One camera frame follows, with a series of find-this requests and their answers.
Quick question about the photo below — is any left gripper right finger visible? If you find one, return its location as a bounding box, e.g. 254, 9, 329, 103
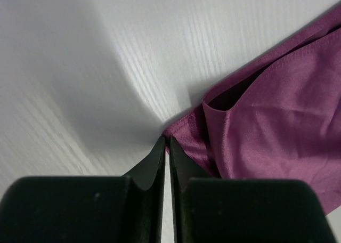
169, 137, 336, 242

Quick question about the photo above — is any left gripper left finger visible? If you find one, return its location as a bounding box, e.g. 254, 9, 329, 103
1, 137, 166, 242

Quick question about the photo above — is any purple satin napkin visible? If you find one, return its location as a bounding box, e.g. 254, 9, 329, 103
164, 6, 340, 214

